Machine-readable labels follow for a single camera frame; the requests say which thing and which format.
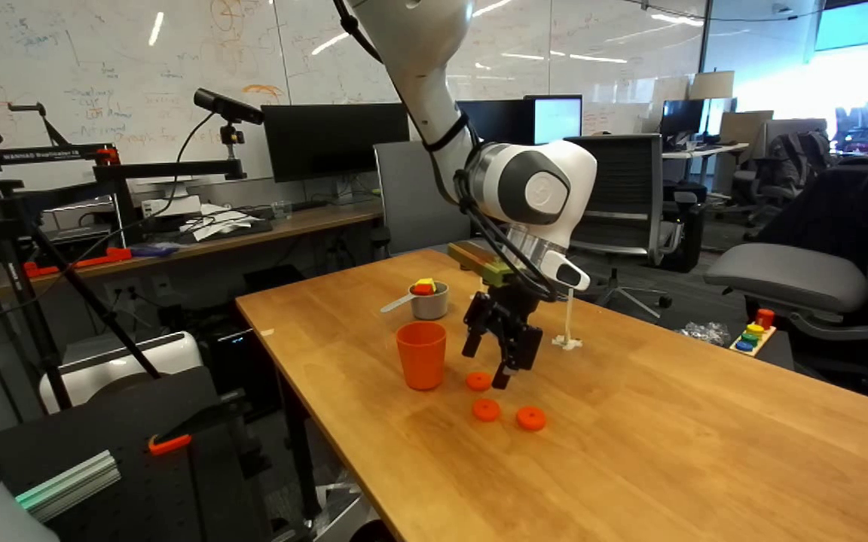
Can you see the gray chair behind table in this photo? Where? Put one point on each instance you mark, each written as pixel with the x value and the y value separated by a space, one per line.
pixel 625 212

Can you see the colorful wooden toy set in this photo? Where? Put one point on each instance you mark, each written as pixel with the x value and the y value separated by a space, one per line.
pixel 758 331

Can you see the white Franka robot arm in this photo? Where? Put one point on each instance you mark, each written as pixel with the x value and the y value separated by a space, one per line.
pixel 526 198

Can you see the orange plastic cup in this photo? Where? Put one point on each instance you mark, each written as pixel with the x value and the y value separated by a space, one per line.
pixel 424 350

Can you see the orange disk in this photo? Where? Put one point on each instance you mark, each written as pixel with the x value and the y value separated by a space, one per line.
pixel 529 418
pixel 486 411
pixel 476 381

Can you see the black monitor on desk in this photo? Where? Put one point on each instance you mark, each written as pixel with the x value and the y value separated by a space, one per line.
pixel 329 139

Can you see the long wooden side desk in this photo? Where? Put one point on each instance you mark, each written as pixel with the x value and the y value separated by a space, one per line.
pixel 314 222

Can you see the gray measuring cup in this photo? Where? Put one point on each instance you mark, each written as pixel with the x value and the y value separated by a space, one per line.
pixel 420 304

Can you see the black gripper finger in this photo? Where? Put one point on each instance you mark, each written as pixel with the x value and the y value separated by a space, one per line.
pixel 501 373
pixel 473 337

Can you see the gray office chair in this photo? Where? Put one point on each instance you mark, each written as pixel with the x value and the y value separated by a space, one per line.
pixel 820 293

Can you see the clear peg stand right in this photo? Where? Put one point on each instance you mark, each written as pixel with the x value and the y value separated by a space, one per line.
pixel 567 342

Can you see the red cube block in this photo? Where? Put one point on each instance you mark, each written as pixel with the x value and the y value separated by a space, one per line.
pixel 424 286

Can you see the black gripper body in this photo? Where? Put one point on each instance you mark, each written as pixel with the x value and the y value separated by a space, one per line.
pixel 505 314

